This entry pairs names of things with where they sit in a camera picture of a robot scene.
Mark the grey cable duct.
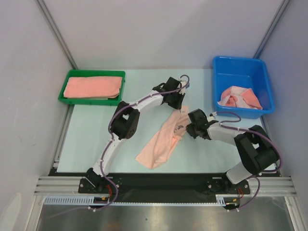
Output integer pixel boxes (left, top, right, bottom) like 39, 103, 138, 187
44, 194, 238, 206

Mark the right aluminium corner post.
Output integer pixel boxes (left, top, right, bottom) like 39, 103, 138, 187
253, 0, 292, 59

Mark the aluminium corner post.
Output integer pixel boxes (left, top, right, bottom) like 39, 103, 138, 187
34, 0, 78, 69
253, 0, 292, 59

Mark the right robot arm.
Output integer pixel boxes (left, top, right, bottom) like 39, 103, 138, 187
186, 109, 281, 193

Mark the light pink towel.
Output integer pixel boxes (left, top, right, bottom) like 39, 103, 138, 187
135, 105, 189, 169

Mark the blue plastic bin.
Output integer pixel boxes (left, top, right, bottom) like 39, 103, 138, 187
212, 56, 275, 119

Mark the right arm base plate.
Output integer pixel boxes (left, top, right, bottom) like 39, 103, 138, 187
205, 177, 250, 195

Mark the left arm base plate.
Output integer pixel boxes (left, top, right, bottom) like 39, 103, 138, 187
78, 177, 116, 194

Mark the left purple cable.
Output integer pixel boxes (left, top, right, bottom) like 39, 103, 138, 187
47, 74, 191, 218

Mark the aluminium front rail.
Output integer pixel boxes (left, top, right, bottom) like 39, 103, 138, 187
34, 174, 296, 197

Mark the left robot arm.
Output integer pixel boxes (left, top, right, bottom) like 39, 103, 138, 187
86, 75, 190, 193

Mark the green plastic tray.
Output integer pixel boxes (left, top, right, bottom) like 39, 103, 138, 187
58, 70, 126, 106

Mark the pink white striped towel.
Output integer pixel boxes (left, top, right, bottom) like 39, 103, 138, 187
218, 86, 263, 110

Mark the left aluminium corner post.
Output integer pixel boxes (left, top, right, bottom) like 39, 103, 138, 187
34, 0, 78, 69

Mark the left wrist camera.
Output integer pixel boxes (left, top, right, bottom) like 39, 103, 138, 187
179, 78, 189, 95

